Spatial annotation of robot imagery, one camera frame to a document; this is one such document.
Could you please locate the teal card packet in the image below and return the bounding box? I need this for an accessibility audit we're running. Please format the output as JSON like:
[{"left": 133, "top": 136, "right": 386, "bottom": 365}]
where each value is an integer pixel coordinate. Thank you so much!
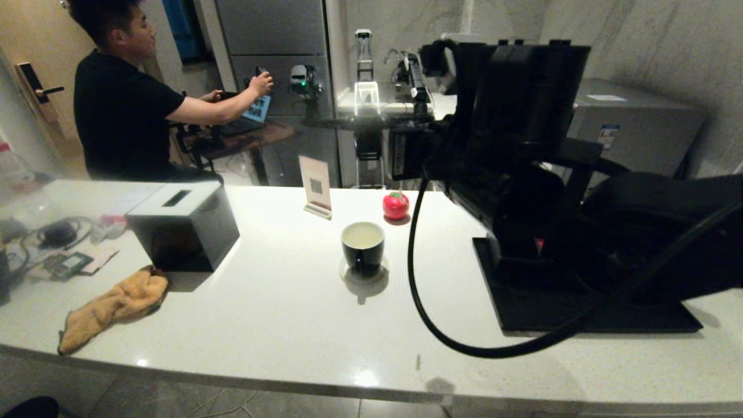
[{"left": 45, "top": 252, "right": 94, "bottom": 281}]

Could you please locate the person's right hand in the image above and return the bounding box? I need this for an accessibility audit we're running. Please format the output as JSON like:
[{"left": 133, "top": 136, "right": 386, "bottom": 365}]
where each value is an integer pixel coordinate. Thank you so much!
[{"left": 247, "top": 70, "right": 275, "bottom": 98}]

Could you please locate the black serving tray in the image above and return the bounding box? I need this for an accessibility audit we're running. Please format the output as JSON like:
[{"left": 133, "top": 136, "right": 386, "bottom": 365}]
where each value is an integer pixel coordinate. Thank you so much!
[{"left": 473, "top": 235, "right": 704, "bottom": 335}]

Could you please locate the red tomato shaped timer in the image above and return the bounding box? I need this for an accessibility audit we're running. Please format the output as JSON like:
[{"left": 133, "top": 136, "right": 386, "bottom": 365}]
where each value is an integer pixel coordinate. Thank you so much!
[{"left": 382, "top": 191, "right": 411, "bottom": 222}]

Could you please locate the black robot torso column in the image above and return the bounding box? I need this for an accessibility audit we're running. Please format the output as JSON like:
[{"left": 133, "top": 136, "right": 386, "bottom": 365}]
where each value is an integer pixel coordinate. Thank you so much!
[{"left": 354, "top": 129, "right": 388, "bottom": 190}]

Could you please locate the black mug white inside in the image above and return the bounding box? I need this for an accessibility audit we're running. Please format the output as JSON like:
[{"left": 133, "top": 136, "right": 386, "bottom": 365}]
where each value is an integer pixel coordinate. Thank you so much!
[{"left": 340, "top": 221, "right": 386, "bottom": 278}]

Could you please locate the black round platform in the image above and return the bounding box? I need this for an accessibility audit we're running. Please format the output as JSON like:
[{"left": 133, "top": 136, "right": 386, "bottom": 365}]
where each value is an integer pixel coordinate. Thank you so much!
[{"left": 301, "top": 111, "right": 437, "bottom": 131}]

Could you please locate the silver microwave oven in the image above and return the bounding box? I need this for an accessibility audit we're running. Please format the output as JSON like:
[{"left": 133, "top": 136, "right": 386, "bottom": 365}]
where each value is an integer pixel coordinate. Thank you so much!
[{"left": 572, "top": 78, "right": 706, "bottom": 178}]

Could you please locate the QR code sign card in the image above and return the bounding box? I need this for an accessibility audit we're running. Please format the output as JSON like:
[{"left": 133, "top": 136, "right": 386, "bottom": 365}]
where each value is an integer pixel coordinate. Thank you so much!
[{"left": 298, "top": 154, "right": 334, "bottom": 221}]

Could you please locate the brown wooden desk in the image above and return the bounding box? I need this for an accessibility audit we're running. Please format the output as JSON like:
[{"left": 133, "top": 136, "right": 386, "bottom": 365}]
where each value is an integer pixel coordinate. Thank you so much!
[{"left": 186, "top": 121, "right": 298, "bottom": 162}]

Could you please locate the open laptop blue screen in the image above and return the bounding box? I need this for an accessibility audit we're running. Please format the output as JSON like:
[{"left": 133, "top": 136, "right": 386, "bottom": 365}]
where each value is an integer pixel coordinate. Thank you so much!
[{"left": 223, "top": 96, "right": 272, "bottom": 138}]

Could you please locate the stainless steel refrigerator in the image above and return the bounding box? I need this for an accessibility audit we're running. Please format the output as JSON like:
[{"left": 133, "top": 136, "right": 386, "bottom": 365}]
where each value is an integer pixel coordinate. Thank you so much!
[{"left": 200, "top": 0, "right": 342, "bottom": 188}]

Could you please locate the black glossy tissue box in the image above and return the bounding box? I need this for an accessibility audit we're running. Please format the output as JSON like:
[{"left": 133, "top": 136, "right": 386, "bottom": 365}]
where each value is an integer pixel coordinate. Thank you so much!
[{"left": 126, "top": 181, "right": 241, "bottom": 273}]

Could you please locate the printed white paper sheet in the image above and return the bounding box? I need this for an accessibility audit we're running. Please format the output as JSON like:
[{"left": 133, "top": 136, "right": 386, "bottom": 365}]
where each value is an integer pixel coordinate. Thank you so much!
[{"left": 99, "top": 182, "right": 168, "bottom": 217}]

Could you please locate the person in black shirt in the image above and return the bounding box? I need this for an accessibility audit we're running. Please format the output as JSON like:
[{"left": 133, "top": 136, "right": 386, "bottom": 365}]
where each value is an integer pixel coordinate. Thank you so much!
[{"left": 70, "top": 0, "right": 259, "bottom": 182}]

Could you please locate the pink paper envelope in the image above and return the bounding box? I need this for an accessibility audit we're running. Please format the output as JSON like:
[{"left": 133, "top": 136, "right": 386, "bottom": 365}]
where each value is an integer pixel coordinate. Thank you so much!
[{"left": 28, "top": 244, "right": 121, "bottom": 280}]

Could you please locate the orange terry cloth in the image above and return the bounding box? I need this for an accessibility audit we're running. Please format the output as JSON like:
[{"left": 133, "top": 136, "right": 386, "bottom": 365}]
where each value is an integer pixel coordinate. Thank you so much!
[{"left": 57, "top": 265, "right": 171, "bottom": 356}]

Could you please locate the black electronic door lock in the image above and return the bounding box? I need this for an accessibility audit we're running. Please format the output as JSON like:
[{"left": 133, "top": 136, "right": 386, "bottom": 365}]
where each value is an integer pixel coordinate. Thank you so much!
[{"left": 16, "top": 61, "right": 66, "bottom": 124}]

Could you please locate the clear plastic bottle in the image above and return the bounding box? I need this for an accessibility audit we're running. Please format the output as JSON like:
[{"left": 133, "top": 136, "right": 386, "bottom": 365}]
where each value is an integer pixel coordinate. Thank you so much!
[{"left": 0, "top": 142, "right": 39, "bottom": 196}]

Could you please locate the black rounded object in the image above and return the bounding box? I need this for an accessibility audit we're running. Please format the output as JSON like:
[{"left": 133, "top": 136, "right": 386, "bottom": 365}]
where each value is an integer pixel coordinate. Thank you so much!
[{"left": 0, "top": 395, "right": 61, "bottom": 418}]

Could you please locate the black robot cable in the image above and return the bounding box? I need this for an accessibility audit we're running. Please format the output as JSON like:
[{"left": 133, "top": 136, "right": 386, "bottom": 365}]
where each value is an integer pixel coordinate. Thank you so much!
[{"left": 406, "top": 174, "right": 743, "bottom": 359}]

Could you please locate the glowing white frame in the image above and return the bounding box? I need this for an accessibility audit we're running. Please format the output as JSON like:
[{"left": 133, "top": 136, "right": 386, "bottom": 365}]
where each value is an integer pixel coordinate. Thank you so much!
[{"left": 354, "top": 81, "right": 383, "bottom": 117}]

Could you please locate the black mouse cable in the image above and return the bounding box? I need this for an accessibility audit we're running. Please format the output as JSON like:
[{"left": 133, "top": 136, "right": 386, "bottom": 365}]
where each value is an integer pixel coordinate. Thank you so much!
[{"left": 19, "top": 215, "right": 97, "bottom": 251}]

